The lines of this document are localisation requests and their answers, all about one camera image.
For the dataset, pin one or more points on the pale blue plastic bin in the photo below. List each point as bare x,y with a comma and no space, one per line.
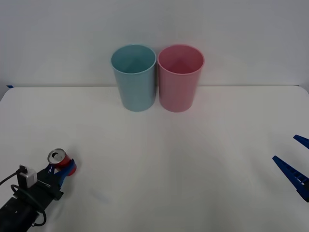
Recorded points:
137,91

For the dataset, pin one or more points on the red drink can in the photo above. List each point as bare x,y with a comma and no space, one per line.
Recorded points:
57,156

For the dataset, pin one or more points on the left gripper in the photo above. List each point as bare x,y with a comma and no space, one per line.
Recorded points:
47,186

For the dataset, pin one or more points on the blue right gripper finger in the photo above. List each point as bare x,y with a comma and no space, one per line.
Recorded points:
303,140
295,176

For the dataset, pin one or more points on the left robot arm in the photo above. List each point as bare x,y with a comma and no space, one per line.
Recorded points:
15,212

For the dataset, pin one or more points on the pink plastic bin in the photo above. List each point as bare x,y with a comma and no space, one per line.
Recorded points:
177,93

